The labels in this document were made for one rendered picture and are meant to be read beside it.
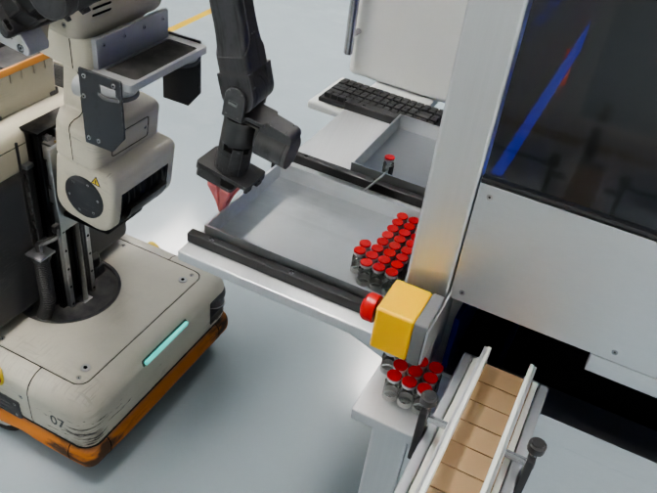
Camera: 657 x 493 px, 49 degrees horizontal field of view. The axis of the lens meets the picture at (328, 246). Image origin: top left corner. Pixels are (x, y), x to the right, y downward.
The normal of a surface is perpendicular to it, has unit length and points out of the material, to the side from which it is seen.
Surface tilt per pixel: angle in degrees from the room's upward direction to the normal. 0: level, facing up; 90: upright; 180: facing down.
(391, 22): 90
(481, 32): 90
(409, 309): 0
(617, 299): 90
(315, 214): 0
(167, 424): 0
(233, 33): 87
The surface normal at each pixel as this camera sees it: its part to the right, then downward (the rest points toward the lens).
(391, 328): -0.45, 0.50
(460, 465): 0.11, -0.79
